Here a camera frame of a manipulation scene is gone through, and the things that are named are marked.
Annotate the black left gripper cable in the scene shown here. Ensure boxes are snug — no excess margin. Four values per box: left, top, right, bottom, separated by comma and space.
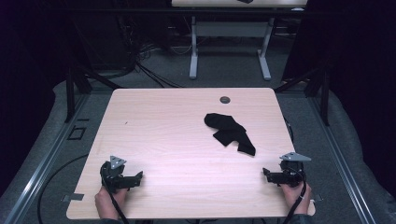
102, 181, 131, 224

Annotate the black metal stand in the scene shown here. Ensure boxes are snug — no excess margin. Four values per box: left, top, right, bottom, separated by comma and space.
274, 65, 332, 127
64, 60, 123, 124

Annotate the black floor cable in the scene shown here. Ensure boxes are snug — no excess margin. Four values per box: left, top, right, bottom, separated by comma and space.
36, 153, 90, 224

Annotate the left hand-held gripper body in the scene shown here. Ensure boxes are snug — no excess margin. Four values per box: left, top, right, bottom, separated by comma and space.
99, 155, 135, 192

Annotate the person's left hand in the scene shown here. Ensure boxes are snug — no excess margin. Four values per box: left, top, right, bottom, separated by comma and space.
94, 186, 129, 221

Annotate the aluminium floor rail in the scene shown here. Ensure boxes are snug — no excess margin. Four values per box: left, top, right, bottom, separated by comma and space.
3, 92, 92, 224
306, 92, 379, 224

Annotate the white background desk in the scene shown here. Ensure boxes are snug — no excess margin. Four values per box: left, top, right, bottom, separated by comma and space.
171, 0, 308, 81

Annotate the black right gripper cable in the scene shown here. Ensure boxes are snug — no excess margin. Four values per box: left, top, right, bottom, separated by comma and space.
281, 169, 308, 224

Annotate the black cable beside table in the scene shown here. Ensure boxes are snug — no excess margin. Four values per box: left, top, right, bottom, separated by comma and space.
282, 116, 295, 145

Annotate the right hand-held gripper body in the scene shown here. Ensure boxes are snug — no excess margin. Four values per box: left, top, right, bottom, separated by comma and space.
270, 151, 312, 189

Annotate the person's right hand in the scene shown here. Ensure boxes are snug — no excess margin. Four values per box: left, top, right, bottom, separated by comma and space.
279, 181, 313, 217

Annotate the bundle of black cables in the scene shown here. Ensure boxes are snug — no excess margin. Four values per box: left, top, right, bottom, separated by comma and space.
116, 15, 188, 89

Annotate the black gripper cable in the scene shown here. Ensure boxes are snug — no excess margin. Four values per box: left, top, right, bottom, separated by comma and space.
281, 169, 308, 224
102, 181, 131, 224

